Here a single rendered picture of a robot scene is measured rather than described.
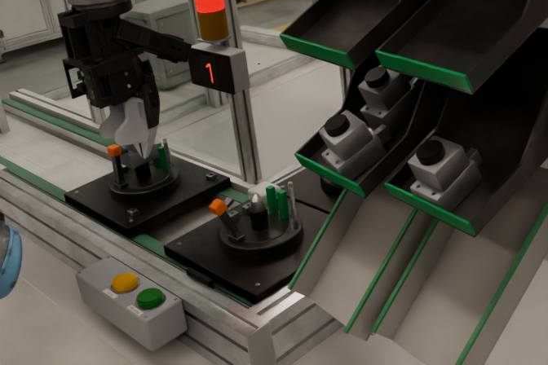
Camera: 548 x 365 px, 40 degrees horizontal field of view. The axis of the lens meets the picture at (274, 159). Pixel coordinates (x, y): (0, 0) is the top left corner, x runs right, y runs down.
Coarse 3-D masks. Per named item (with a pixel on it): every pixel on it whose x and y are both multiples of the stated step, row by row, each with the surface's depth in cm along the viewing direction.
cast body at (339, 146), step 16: (336, 128) 89; (352, 128) 89; (384, 128) 93; (336, 144) 89; (352, 144) 90; (368, 144) 91; (336, 160) 92; (352, 160) 91; (368, 160) 92; (352, 176) 92
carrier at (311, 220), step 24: (264, 192) 137; (240, 216) 130; (264, 216) 124; (288, 216) 127; (312, 216) 131; (192, 240) 129; (216, 240) 128; (240, 240) 122; (264, 240) 122; (288, 240) 121; (312, 240) 124; (192, 264) 123; (216, 264) 121; (240, 264) 120; (264, 264) 119; (288, 264) 118; (240, 288) 114; (264, 288) 113
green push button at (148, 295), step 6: (150, 288) 117; (156, 288) 116; (138, 294) 116; (144, 294) 115; (150, 294) 115; (156, 294) 115; (138, 300) 115; (144, 300) 114; (150, 300) 114; (156, 300) 114; (162, 300) 115; (144, 306) 114; (150, 306) 114
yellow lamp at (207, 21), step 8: (224, 8) 132; (200, 16) 131; (208, 16) 130; (216, 16) 131; (224, 16) 132; (200, 24) 132; (208, 24) 131; (216, 24) 131; (224, 24) 132; (208, 32) 132; (216, 32) 132; (224, 32) 133; (208, 40) 132
